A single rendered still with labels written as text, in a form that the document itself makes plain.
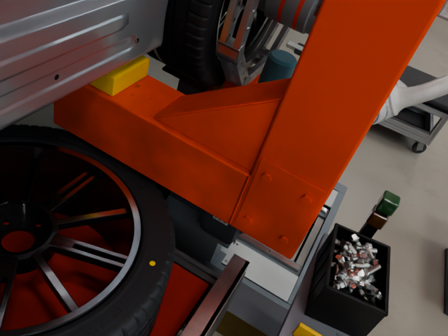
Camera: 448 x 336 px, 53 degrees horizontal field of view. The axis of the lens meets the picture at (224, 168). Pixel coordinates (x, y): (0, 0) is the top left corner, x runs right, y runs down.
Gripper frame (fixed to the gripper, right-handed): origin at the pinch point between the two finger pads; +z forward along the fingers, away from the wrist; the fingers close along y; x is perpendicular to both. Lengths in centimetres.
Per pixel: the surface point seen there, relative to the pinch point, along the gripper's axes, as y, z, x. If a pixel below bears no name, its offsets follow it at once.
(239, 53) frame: -25.3, 4.0, 42.4
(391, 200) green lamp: -41, -46, 44
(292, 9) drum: -5.1, -0.5, 35.0
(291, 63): -17.9, -7.2, 32.1
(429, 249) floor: -33, -86, -57
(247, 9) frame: -18, 5, 51
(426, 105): 37, -59, -85
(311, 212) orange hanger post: -54, -31, 60
